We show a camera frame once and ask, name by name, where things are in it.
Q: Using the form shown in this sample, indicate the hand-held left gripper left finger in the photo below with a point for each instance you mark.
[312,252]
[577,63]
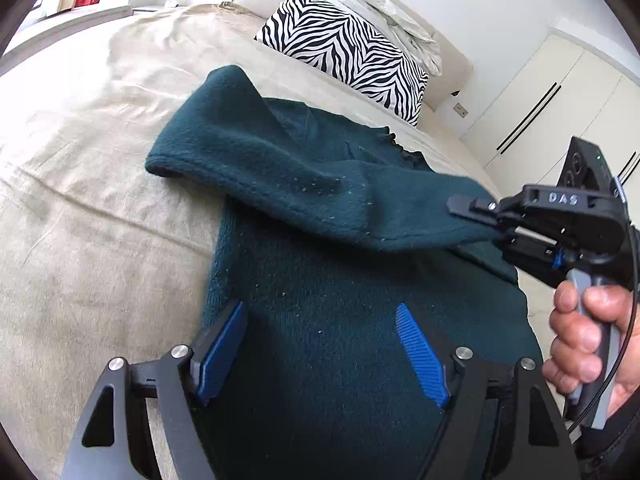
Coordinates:
[222,355]

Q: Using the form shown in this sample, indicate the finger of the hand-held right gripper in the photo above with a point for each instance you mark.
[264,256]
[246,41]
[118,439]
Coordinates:
[472,208]

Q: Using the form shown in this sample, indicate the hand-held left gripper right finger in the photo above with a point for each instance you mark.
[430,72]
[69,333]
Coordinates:
[419,355]

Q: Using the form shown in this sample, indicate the dark green sweater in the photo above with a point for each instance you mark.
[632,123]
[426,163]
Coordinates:
[325,285]

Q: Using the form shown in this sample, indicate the person's right hand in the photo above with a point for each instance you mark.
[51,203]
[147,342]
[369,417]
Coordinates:
[575,332]

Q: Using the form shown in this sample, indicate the cream wardrobe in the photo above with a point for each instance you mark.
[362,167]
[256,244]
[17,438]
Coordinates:
[560,65]

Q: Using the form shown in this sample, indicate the zebra print pillow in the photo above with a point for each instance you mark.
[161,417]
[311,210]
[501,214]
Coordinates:
[350,45]

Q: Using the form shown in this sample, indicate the bed with beige sheet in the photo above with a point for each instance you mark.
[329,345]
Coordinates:
[100,185]

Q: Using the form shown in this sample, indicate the white crumpled duvet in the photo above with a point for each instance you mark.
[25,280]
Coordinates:
[380,5]

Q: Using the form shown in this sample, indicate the white window ledge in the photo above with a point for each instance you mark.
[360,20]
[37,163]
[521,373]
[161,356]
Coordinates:
[60,25]

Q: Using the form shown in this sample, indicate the beige wall socket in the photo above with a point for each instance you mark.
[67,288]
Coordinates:
[461,109]

